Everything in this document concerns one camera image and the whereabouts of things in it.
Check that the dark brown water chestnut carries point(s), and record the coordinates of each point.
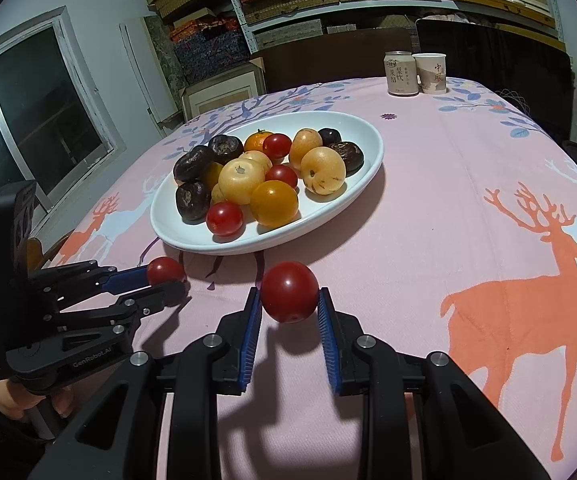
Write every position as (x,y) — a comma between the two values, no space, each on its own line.
(225,148)
(193,162)
(347,156)
(193,200)

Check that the dark brown board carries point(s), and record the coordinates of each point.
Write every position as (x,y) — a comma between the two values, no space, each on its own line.
(328,60)

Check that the small pale yellow plum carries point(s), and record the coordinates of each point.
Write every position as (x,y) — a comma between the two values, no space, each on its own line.
(217,194)

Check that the black chair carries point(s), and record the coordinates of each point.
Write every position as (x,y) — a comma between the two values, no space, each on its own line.
(508,60)

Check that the aluminium sliding window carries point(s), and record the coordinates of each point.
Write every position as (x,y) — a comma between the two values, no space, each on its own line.
(33,110)

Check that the grey woven box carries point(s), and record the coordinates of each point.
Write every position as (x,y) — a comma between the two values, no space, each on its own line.
(288,32)

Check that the white plate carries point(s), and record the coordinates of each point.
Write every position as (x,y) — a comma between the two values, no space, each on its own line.
(353,190)

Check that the white long plank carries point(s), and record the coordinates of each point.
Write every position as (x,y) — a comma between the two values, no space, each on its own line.
(143,70)

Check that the person's left hand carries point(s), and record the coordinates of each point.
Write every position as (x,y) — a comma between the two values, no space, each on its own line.
(6,400)

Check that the white paper cup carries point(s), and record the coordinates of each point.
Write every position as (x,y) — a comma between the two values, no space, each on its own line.
(431,75)

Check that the grey-green stone slab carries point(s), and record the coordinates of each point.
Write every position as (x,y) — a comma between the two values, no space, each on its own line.
(163,55)

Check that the small yellow tangerine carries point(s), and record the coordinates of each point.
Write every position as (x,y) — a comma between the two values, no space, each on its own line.
(211,175)

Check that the large orange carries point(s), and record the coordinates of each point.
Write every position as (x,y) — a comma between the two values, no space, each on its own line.
(257,141)

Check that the white metal shelf rack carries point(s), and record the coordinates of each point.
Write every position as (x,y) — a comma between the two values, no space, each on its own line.
(245,30)

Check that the pink deer print tablecloth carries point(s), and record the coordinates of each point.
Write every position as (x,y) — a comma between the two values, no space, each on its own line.
(418,220)

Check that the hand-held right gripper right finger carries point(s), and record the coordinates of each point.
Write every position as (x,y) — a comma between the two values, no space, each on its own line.
(329,345)

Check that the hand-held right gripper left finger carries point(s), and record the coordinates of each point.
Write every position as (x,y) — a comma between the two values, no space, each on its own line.
(251,340)

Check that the wooden picture frame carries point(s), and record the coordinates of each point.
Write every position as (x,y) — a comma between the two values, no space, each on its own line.
(223,90)

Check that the dark purple plum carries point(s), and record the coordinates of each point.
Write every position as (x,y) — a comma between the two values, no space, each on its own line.
(329,136)

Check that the beige drink can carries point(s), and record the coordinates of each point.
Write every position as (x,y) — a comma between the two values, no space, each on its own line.
(401,75)

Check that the pile of mixed patterned boxes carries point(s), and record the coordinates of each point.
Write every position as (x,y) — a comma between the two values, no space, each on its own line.
(208,52)

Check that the wooden chair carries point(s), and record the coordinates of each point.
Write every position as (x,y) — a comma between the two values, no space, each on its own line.
(33,255)

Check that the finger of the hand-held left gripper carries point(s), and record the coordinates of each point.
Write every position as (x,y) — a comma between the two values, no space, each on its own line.
(168,294)
(128,280)

